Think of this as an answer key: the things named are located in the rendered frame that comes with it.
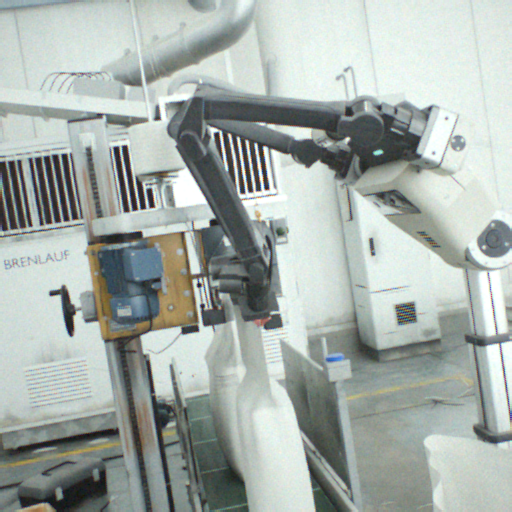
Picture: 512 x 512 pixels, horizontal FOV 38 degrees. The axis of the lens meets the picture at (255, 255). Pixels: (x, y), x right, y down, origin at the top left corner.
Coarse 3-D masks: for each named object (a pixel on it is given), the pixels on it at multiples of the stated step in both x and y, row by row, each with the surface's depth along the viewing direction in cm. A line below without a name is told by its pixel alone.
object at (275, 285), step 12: (204, 228) 250; (216, 228) 251; (264, 228) 253; (204, 240) 250; (216, 240) 251; (204, 252) 250; (216, 252) 251; (228, 252) 251; (276, 252) 254; (276, 264) 254; (276, 276) 254; (276, 288) 254
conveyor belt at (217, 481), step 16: (192, 400) 423; (208, 400) 417; (192, 416) 387; (208, 416) 382; (192, 432) 357; (208, 432) 353; (208, 448) 328; (208, 464) 306; (224, 464) 303; (208, 480) 287; (224, 480) 284; (240, 480) 281; (208, 496) 270; (224, 496) 268; (240, 496) 265; (320, 496) 254
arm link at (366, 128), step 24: (216, 96) 161; (240, 96) 162; (264, 96) 163; (360, 96) 165; (192, 120) 163; (240, 120) 164; (264, 120) 163; (288, 120) 163; (312, 120) 162; (336, 120) 161; (360, 120) 158; (360, 144) 161
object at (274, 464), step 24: (240, 312) 246; (240, 336) 250; (264, 360) 206; (240, 384) 240; (264, 384) 212; (240, 408) 223; (264, 408) 210; (288, 408) 211; (240, 432) 223; (264, 432) 207; (288, 432) 208; (264, 456) 207; (288, 456) 208; (264, 480) 208; (288, 480) 208; (264, 504) 209; (288, 504) 208; (312, 504) 213
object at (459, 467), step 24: (432, 456) 78; (456, 456) 77; (480, 456) 75; (504, 456) 72; (432, 480) 71; (456, 480) 78; (480, 480) 76; (504, 480) 73; (456, 504) 78; (480, 504) 77; (504, 504) 74
